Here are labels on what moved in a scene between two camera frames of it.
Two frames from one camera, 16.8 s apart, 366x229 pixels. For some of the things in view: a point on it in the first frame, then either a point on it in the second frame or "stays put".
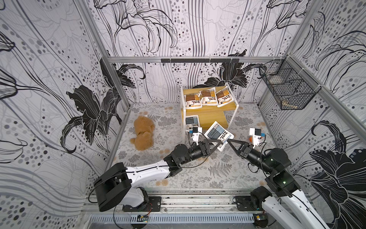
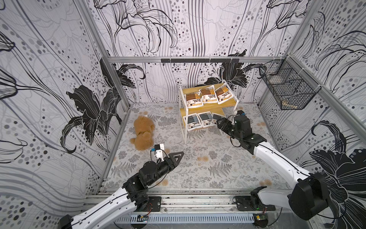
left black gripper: [204, 150] to [176, 163]
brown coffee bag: [208, 97] stays put
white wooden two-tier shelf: [201, 107] stays put
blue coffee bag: [217, 131] to [206, 119]
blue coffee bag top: [191, 121] stays put
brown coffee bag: [193, 101] stays put
